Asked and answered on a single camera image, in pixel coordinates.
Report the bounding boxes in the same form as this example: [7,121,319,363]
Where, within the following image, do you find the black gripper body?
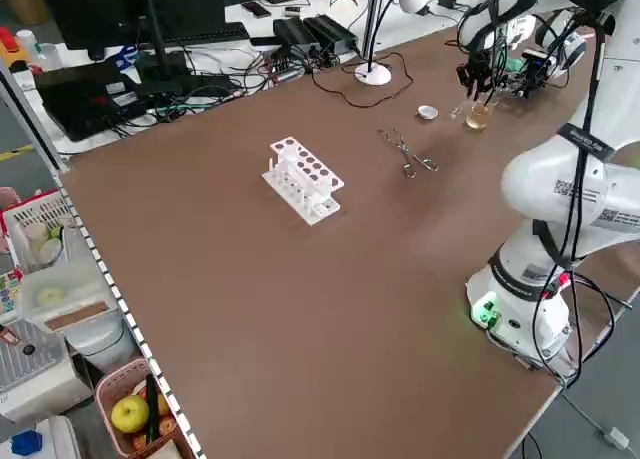
[519,63,549,100]
[467,52,496,83]

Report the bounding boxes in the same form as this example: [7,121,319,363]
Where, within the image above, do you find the clear glass test tube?
[448,98,475,122]

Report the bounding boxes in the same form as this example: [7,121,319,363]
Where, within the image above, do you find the glass beaker with amber liquid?
[464,96,495,131]

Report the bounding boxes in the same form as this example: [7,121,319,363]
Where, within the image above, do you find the metal crucible tongs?
[377,127,440,179]

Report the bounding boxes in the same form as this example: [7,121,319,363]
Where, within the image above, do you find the black ribbed power supply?
[303,14,360,51]
[272,17,321,55]

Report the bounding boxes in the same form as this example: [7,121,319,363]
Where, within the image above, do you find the white test tube rack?
[262,136,346,228]

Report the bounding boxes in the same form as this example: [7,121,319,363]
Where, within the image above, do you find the black smartphone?
[241,0,272,19]

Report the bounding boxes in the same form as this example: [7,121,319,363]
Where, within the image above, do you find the black keyboard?
[164,21,251,45]

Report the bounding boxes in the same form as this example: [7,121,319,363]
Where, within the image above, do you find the black computer monitor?
[38,0,226,63]

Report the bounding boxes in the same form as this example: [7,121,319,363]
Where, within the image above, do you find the white plug adapter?
[597,426,631,450]

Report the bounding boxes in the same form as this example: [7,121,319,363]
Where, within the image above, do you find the black equipment case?
[33,61,149,143]

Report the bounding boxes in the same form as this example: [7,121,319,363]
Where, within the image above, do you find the white plastic bottle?
[17,28,40,63]

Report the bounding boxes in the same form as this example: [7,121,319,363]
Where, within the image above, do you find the clear plastic container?
[18,261,114,333]

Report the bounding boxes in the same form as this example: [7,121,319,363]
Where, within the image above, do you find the white slotted basket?
[1,188,76,273]

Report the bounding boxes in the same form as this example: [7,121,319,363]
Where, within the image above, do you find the red yellow emergency stop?
[0,26,26,73]

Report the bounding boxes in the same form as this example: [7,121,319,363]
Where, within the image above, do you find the yellow green apple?
[110,396,150,434]

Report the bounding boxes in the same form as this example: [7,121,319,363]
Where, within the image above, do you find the pink plastic basket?
[94,357,199,458]

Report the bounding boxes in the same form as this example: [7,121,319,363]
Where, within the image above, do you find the blue plastic object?
[10,430,42,456]

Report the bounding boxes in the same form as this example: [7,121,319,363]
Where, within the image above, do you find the black lamp cable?
[312,52,416,110]

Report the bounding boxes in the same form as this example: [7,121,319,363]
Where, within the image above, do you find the aluminium frame post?
[362,0,389,63]

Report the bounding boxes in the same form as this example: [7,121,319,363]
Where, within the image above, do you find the tangled cable bundle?
[114,43,311,130]

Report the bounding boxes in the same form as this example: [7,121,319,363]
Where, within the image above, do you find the aluminium frame rail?
[0,58,207,459]

